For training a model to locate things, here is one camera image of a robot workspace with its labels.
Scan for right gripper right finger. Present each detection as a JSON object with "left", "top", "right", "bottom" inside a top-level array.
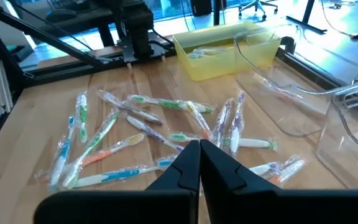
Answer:
[{"left": 200, "top": 139, "right": 358, "bottom": 224}]

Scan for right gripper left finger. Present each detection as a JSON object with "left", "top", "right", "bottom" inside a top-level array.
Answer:
[{"left": 34, "top": 139, "right": 201, "bottom": 224}]

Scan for orange toothbrush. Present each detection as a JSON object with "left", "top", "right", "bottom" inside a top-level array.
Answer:
[
  {"left": 185, "top": 101, "right": 213, "bottom": 141},
  {"left": 35, "top": 133, "right": 147, "bottom": 185},
  {"left": 267, "top": 155, "right": 308, "bottom": 187}
]

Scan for green toothbrush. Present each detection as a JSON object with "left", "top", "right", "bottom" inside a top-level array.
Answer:
[
  {"left": 61, "top": 108, "right": 121, "bottom": 190},
  {"left": 128, "top": 94, "right": 216, "bottom": 114},
  {"left": 74, "top": 91, "right": 90, "bottom": 144},
  {"left": 167, "top": 131, "right": 278, "bottom": 152}
]

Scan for blue toothbrush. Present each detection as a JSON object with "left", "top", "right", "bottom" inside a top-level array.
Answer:
[
  {"left": 197, "top": 46, "right": 241, "bottom": 57},
  {"left": 187, "top": 48, "right": 220, "bottom": 60},
  {"left": 68, "top": 156, "right": 178, "bottom": 190},
  {"left": 48, "top": 116, "right": 76, "bottom": 191},
  {"left": 194, "top": 46, "right": 229, "bottom": 58}
]

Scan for wrapped purple toothbrush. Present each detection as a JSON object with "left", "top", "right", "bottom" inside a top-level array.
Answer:
[
  {"left": 210, "top": 97, "right": 233, "bottom": 147},
  {"left": 227, "top": 90, "right": 247, "bottom": 158},
  {"left": 97, "top": 89, "right": 164, "bottom": 126},
  {"left": 125, "top": 115, "right": 185, "bottom": 154}
]

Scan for clear plastic bin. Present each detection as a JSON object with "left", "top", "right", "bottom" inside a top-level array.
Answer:
[
  {"left": 233, "top": 26, "right": 354, "bottom": 138},
  {"left": 314, "top": 62, "right": 358, "bottom": 190}
]

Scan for yellow plastic bin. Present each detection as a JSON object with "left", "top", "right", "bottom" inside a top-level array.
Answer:
[{"left": 172, "top": 21, "right": 282, "bottom": 82}]

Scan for black table clamp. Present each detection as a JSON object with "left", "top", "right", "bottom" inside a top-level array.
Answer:
[{"left": 279, "top": 35, "right": 297, "bottom": 56}]

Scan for black office chair base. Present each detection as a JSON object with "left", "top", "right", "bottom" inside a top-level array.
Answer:
[{"left": 237, "top": 0, "right": 279, "bottom": 16}]

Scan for black side desk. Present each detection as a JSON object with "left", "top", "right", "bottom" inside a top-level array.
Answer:
[{"left": 11, "top": 0, "right": 127, "bottom": 47}]

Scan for black computer mouse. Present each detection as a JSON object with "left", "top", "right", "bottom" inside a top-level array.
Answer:
[{"left": 46, "top": 8, "right": 80, "bottom": 24}]

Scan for silver frame bracket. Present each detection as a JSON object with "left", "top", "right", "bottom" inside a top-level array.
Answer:
[{"left": 0, "top": 53, "right": 14, "bottom": 114}]

